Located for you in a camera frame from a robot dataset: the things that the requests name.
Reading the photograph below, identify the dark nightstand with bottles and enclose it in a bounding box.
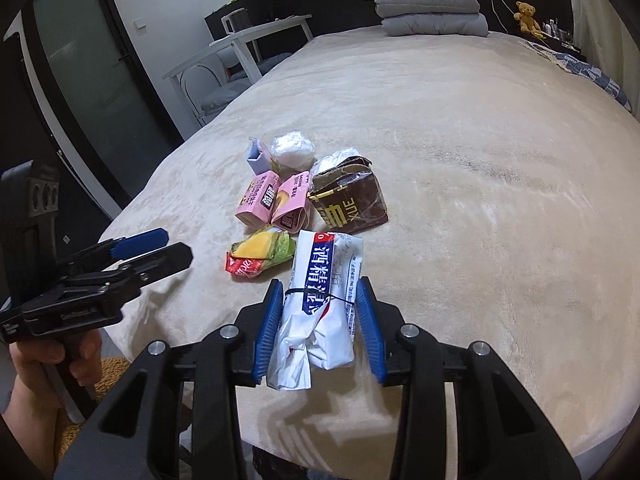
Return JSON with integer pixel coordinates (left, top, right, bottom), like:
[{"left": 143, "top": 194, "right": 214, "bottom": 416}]
[{"left": 540, "top": 17, "right": 589, "bottom": 62}]

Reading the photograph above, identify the black cabinet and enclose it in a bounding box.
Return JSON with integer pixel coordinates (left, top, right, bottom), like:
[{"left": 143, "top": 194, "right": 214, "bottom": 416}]
[{"left": 0, "top": 30, "right": 117, "bottom": 241}]

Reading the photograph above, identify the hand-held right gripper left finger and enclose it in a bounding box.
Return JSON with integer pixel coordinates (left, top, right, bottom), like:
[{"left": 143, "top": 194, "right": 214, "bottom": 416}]
[{"left": 54, "top": 279, "right": 286, "bottom": 480}]

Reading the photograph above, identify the white plastic bag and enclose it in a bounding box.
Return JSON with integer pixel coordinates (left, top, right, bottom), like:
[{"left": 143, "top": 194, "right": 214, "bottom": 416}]
[{"left": 270, "top": 130, "right": 317, "bottom": 171}]

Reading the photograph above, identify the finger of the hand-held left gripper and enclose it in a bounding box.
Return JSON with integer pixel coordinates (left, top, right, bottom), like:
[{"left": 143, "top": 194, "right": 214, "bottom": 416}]
[
  {"left": 31, "top": 242, "right": 194, "bottom": 312},
  {"left": 54, "top": 228, "right": 169, "bottom": 275}
]

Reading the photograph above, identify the folded grey quilt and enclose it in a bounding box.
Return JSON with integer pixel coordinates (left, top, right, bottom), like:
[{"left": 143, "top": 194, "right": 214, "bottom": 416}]
[
  {"left": 375, "top": 0, "right": 482, "bottom": 19},
  {"left": 381, "top": 12, "right": 489, "bottom": 38}
]

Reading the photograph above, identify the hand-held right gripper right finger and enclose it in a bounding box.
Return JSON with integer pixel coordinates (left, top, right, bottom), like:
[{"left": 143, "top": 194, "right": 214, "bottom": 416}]
[{"left": 354, "top": 276, "right": 583, "bottom": 480}]

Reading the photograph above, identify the yellow green snack packet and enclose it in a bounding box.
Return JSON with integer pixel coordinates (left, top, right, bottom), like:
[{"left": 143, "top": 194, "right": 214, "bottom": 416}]
[{"left": 225, "top": 226, "right": 297, "bottom": 279}]

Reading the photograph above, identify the blue patterned cloth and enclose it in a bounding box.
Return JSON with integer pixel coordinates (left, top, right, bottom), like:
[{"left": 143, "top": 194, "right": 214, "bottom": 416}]
[{"left": 522, "top": 37, "right": 637, "bottom": 112}]

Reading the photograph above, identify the white charging cable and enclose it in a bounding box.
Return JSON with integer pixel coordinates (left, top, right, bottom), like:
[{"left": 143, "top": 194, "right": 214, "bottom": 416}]
[{"left": 487, "top": 0, "right": 522, "bottom": 34}]

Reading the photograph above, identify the white chair with grey cushion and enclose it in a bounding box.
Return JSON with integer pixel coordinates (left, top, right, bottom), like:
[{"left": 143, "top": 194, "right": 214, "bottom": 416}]
[{"left": 180, "top": 35, "right": 293, "bottom": 117}]

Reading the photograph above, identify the person's left hand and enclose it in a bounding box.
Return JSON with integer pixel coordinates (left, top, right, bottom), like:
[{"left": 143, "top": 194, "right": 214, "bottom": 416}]
[{"left": 9, "top": 331, "right": 104, "bottom": 411}]

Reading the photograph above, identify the black framed glass door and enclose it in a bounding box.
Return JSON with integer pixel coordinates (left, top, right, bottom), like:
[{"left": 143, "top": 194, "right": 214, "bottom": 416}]
[{"left": 20, "top": 0, "right": 184, "bottom": 162}]

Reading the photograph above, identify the pink drink carton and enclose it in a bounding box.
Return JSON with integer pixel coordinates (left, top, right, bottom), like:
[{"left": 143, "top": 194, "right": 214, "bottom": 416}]
[
  {"left": 270, "top": 172, "right": 313, "bottom": 234},
  {"left": 235, "top": 170, "right": 282, "bottom": 226}
]

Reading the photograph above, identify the brown teddy bear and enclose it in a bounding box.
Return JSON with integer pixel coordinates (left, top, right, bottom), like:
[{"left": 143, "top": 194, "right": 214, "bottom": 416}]
[{"left": 515, "top": 1, "right": 542, "bottom": 35}]

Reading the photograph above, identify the clear plastic wrapper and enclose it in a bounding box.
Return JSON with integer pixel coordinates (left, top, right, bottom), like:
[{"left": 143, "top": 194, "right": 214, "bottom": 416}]
[{"left": 312, "top": 147, "right": 361, "bottom": 176}]

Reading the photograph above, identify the black headboard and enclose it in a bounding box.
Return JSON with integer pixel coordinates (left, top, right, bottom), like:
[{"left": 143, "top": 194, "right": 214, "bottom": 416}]
[{"left": 204, "top": 0, "right": 574, "bottom": 47}]

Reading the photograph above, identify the brown floor rug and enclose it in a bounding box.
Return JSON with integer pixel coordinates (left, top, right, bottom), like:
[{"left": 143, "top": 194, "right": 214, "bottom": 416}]
[{"left": 54, "top": 357, "right": 132, "bottom": 447}]

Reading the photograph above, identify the light blue small carton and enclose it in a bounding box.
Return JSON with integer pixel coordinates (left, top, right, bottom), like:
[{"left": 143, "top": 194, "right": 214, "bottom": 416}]
[{"left": 245, "top": 137, "right": 281, "bottom": 177}]

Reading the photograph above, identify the white desk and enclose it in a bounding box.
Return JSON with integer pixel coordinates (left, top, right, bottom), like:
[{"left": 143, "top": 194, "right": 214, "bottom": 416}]
[{"left": 161, "top": 14, "right": 314, "bottom": 129}]

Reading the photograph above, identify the white and blue plastic wrapper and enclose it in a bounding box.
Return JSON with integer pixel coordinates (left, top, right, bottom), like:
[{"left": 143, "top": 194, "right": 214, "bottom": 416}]
[{"left": 266, "top": 230, "right": 364, "bottom": 391}]

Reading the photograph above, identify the brown chocolate bread packet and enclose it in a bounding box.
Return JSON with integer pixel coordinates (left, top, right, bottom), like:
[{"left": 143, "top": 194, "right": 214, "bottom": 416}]
[{"left": 306, "top": 156, "right": 389, "bottom": 235}]

